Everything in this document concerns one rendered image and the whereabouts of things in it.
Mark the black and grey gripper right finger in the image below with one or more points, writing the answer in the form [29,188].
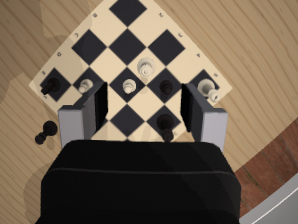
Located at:
[206,124]

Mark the chessboard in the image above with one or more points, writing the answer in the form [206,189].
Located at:
[107,46]

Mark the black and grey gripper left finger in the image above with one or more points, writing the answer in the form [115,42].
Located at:
[85,116]

